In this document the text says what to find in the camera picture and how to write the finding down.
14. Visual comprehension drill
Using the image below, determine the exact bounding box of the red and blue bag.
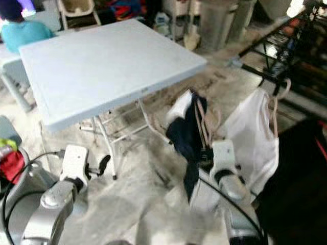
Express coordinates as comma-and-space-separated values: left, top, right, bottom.
110, 0, 146, 20

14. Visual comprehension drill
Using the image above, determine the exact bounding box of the pale blue folding table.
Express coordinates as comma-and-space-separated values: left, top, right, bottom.
19, 19, 208, 180

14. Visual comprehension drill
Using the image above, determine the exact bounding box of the navy and white garment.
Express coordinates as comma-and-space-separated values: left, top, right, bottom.
166, 91, 224, 207

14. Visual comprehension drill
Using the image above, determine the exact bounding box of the red garment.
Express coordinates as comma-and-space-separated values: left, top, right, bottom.
0, 151, 27, 183

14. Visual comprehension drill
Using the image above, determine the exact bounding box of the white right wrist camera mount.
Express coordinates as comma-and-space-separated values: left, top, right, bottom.
211, 140, 238, 175

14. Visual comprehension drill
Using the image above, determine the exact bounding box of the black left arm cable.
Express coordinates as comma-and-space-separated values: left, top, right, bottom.
3, 151, 61, 240

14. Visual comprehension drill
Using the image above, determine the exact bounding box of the child in teal shirt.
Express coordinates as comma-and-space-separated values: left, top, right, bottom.
0, 0, 55, 54

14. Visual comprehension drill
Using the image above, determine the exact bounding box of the black metal clothes rack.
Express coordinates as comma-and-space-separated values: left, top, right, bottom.
238, 6, 327, 99

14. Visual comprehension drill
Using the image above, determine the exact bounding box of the white high chair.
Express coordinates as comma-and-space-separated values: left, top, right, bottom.
57, 0, 102, 29

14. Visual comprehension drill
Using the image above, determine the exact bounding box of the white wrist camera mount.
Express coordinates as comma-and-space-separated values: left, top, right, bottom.
60, 145, 89, 185
211, 140, 238, 175

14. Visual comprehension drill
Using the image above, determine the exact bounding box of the lime green garment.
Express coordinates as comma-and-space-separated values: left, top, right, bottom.
0, 138, 18, 152

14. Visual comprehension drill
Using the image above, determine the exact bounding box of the grey waste bin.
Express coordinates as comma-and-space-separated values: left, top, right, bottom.
198, 0, 238, 51

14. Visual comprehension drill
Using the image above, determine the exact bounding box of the white t-shirt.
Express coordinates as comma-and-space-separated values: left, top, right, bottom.
221, 88, 280, 197

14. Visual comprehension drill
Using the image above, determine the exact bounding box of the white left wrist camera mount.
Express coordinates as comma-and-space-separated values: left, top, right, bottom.
60, 145, 89, 185

